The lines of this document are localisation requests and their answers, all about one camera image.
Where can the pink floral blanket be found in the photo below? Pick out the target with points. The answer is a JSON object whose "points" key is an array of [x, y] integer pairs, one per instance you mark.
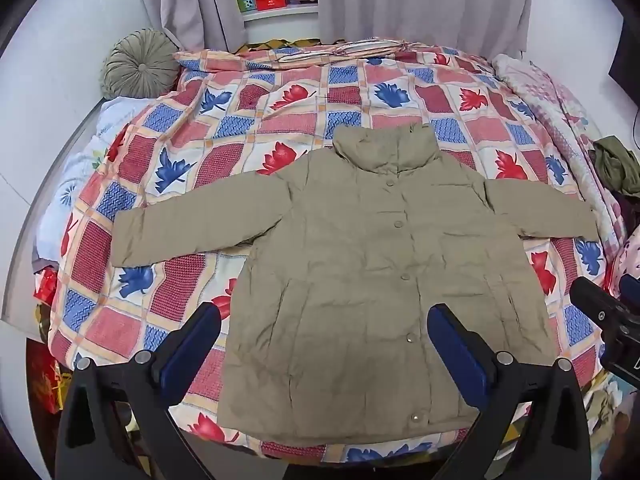
{"points": [[560, 105]]}

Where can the white window sill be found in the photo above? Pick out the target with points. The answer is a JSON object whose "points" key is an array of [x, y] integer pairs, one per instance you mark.
{"points": [[280, 12]]}

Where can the round green pleated cushion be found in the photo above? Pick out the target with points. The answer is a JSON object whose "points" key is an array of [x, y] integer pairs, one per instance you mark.
{"points": [[140, 64]]}

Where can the olive padded jacket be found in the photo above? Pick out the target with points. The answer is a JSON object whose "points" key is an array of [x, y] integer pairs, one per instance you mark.
{"points": [[350, 280]]}

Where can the white blue floral sheet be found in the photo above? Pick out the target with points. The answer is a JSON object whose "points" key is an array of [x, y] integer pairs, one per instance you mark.
{"points": [[85, 170]]}

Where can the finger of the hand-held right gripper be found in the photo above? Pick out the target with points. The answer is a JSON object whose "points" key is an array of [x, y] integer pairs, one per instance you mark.
{"points": [[590, 297], [631, 287]]}

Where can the crumpled olive green cloth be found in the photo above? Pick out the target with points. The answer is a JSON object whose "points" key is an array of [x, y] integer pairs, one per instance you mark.
{"points": [[617, 162]]}

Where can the red patterned bag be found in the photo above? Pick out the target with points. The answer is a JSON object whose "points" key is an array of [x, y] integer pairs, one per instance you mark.
{"points": [[47, 360]]}

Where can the grey curtain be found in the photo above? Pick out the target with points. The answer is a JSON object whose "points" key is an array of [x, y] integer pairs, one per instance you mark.
{"points": [[195, 0], [425, 0]]}

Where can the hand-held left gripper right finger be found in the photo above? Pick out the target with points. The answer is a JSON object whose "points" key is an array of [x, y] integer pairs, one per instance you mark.
{"points": [[450, 335]]}

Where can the leaf patterned checked quilt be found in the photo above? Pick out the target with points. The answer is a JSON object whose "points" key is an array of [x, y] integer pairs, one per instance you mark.
{"points": [[280, 110]]}

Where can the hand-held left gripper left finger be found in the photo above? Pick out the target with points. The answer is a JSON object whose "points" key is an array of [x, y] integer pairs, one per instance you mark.
{"points": [[200, 332]]}

